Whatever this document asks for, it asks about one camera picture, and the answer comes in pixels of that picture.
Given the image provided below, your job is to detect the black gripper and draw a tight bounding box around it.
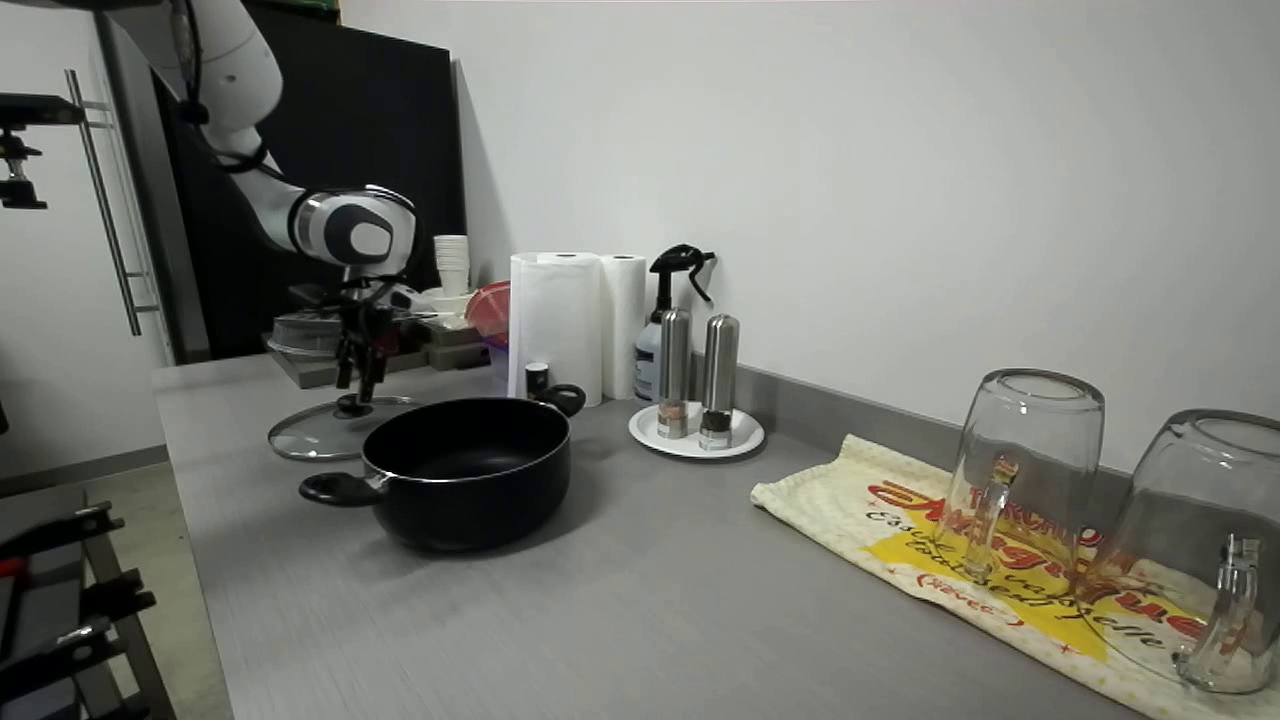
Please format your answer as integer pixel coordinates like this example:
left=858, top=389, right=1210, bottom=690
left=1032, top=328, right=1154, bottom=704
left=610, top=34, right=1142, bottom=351
left=327, top=278, right=412, bottom=403

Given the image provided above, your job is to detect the glass lid with black knob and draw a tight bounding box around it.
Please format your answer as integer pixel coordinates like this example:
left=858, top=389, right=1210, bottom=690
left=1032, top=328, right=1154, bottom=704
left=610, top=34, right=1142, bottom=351
left=264, top=389, right=421, bottom=469

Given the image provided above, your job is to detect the red-lid rectangular container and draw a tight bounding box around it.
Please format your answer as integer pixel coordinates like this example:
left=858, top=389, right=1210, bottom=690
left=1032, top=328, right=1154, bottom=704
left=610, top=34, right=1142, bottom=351
left=464, top=278, right=515, bottom=351

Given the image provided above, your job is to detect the clear container with white items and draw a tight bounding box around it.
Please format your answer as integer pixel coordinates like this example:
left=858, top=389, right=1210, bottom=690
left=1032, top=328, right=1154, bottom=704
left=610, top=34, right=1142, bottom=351
left=259, top=309, right=351, bottom=367

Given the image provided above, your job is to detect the white cup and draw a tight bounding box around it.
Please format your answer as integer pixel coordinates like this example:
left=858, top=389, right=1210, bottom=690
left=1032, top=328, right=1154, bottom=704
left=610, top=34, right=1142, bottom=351
left=432, top=231, right=473, bottom=302

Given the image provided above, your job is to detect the white paper towel roll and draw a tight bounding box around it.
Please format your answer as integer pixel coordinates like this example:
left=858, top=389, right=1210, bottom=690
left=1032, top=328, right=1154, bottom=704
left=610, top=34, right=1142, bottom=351
left=595, top=251, right=655, bottom=403
left=506, top=249, right=614, bottom=403

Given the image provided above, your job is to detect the white cabinet door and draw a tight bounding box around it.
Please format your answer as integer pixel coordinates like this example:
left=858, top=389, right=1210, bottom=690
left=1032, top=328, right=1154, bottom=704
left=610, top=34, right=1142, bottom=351
left=0, top=0, right=178, bottom=483

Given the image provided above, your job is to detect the steel spice grinder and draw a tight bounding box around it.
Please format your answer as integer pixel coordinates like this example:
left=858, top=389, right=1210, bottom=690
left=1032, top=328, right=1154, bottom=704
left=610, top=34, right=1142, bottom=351
left=653, top=309, right=696, bottom=441
left=699, top=311, right=743, bottom=449

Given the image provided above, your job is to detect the small white plate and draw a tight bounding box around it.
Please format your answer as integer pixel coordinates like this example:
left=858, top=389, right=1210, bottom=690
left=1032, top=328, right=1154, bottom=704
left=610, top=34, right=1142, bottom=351
left=623, top=399, right=767, bottom=466

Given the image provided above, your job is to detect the cream cloth with red print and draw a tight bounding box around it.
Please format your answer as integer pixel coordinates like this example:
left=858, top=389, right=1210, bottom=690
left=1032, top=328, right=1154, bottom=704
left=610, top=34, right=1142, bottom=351
left=750, top=431, right=1280, bottom=720

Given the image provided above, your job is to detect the upturned clear glass jar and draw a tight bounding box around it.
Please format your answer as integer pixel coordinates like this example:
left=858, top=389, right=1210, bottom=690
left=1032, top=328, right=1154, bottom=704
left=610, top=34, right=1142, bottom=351
left=941, top=367, right=1110, bottom=580
left=1104, top=403, right=1280, bottom=678

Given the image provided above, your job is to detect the black pot with two handles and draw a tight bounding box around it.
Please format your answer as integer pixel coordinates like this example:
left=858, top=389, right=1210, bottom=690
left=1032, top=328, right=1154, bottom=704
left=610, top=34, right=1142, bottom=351
left=295, top=382, right=592, bottom=556

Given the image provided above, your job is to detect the steel cabinet handle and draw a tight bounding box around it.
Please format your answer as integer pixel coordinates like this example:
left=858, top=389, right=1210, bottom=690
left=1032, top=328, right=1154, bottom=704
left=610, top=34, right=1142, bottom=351
left=60, top=69, right=166, bottom=339

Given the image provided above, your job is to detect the black camera on mount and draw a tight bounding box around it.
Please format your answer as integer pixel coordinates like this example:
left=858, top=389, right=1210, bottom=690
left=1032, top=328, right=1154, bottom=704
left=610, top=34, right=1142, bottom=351
left=0, top=93, right=90, bottom=212

